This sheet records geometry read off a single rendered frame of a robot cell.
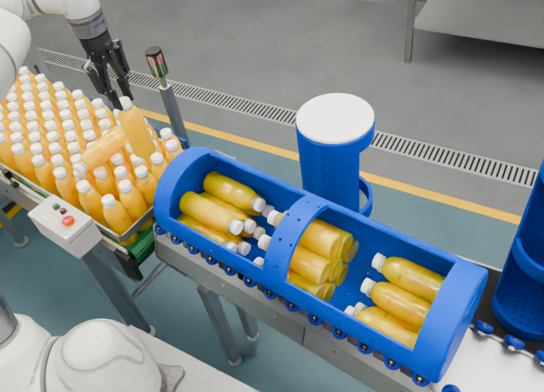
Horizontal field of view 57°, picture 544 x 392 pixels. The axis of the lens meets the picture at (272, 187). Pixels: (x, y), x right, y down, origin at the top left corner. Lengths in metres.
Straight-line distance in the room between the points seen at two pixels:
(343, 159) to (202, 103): 2.15
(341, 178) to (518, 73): 2.33
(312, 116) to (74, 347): 1.16
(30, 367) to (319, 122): 1.19
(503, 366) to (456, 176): 1.82
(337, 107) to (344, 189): 0.30
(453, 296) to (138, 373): 0.66
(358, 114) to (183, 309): 1.37
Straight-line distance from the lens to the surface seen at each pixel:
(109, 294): 1.97
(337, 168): 1.82
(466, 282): 1.17
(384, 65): 3.96
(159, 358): 1.31
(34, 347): 1.14
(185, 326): 2.60
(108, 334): 1.06
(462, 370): 1.41
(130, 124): 1.52
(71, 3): 1.30
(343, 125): 1.80
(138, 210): 1.72
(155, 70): 1.97
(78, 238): 1.63
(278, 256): 1.25
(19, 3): 1.31
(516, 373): 1.44
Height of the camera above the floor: 2.20
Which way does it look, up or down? 46 degrees down
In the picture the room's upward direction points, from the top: 10 degrees counter-clockwise
